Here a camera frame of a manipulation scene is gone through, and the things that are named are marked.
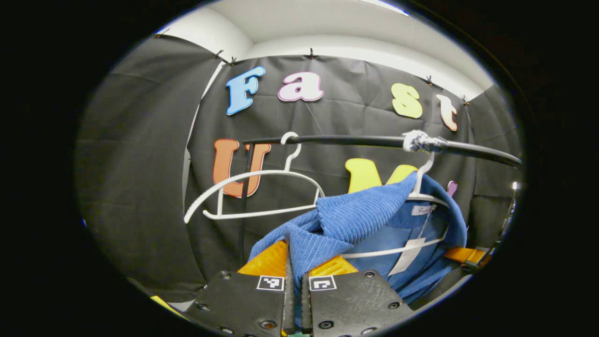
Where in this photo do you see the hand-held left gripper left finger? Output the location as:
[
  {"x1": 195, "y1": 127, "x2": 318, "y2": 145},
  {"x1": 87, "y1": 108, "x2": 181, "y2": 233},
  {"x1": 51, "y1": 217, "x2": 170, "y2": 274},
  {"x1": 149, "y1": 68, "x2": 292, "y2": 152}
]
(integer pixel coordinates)
[{"x1": 150, "y1": 240, "x2": 295, "y2": 337}]

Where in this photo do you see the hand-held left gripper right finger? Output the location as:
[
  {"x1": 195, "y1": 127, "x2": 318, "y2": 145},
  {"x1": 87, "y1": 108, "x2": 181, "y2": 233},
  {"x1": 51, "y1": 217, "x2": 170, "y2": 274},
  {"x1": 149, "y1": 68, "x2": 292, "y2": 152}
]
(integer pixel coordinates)
[{"x1": 299, "y1": 255, "x2": 415, "y2": 337}]

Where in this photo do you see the blue corduroy jacket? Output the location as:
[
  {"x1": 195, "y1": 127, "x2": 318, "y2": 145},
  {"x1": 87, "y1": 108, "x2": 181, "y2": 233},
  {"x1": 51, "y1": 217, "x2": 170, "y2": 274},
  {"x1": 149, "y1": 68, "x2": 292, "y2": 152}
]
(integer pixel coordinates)
[{"x1": 248, "y1": 172, "x2": 468, "y2": 328}]

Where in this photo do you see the white hanger with taped hook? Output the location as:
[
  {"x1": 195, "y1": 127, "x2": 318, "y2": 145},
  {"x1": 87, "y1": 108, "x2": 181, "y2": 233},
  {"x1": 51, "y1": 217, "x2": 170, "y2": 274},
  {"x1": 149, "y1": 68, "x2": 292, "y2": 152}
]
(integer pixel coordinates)
[{"x1": 341, "y1": 130, "x2": 451, "y2": 259}]

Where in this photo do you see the plain white clothes hanger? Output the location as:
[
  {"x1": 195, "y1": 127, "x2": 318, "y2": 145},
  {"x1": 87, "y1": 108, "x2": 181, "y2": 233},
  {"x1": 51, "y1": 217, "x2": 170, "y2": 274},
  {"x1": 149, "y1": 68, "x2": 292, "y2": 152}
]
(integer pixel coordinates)
[{"x1": 183, "y1": 132, "x2": 326, "y2": 224}]

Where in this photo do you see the black clothes rack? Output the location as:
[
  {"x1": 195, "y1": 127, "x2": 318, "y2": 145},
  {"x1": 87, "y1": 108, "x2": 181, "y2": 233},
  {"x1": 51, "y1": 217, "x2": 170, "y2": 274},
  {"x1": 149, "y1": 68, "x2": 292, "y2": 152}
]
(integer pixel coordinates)
[{"x1": 238, "y1": 134, "x2": 523, "y2": 268}]

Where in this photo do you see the black backdrop cloth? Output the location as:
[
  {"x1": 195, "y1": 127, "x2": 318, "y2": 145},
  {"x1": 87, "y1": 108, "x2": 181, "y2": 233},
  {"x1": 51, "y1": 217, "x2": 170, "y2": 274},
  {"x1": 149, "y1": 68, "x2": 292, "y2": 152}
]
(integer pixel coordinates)
[{"x1": 75, "y1": 35, "x2": 522, "y2": 302}]

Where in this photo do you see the row of black backdrop clips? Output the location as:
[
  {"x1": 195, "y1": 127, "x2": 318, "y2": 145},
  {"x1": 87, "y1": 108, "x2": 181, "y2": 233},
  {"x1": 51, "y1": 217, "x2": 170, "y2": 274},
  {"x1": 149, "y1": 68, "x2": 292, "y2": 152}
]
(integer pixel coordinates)
[{"x1": 156, "y1": 29, "x2": 470, "y2": 106}]

